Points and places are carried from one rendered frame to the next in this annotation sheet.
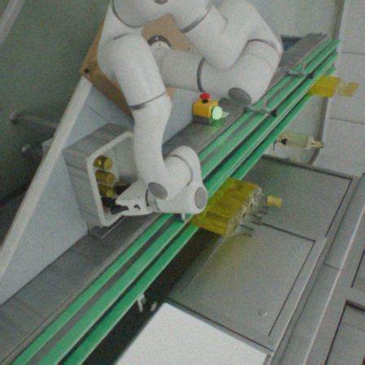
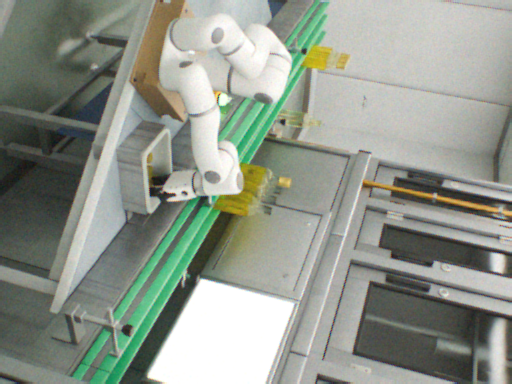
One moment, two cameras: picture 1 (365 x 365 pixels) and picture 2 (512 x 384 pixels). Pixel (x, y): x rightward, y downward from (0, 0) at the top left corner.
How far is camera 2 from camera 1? 0.92 m
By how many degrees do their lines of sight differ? 16
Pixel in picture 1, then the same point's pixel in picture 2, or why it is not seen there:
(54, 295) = (121, 273)
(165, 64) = not seen: hidden behind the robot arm
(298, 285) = (312, 252)
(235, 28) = (261, 51)
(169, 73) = not seen: hidden behind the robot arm
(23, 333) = (109, 301)
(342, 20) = not seen: outside the picture
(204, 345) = (244, 304)
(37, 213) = (99, 205)
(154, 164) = (212, 157)
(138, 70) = (200, 89)
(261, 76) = (279, 84)
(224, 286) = (250, 260)
